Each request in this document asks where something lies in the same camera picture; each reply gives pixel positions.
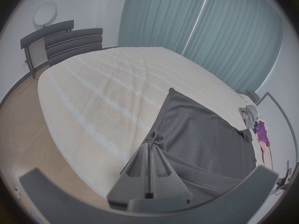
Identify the grey garment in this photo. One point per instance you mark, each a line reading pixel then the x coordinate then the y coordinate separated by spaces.
pixel 250 114

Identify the white printed pillow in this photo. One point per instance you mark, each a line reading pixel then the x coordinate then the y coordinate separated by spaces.
pixel 245 101

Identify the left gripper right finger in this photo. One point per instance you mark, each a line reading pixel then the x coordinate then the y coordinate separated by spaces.
pixel 165 183

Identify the black dressing table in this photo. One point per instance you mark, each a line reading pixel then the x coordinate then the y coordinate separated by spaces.
pixel 46 30

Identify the round white mirror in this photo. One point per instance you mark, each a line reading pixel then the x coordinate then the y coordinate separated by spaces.
pixel 45 15

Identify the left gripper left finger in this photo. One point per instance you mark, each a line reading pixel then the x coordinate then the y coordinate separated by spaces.
pixel 133 183

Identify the purple satin garment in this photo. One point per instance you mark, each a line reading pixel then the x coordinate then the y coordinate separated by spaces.
pixel 262 133

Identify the grey bedside table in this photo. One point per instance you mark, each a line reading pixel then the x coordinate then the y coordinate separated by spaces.
pixel 251 96

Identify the blue-green curtain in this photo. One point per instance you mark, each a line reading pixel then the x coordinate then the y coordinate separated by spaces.
pixel 158 15
pixel 233 43

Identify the black glossy garment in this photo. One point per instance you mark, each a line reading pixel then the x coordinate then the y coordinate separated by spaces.
pixel 255 126

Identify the pink garment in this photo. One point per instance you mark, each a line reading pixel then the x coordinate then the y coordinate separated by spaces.
pixel 264 149

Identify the bed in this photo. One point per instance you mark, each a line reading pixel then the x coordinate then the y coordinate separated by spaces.
pixel 105 90

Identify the black T-shirt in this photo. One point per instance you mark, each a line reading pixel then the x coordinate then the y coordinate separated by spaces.
pixel 205 139

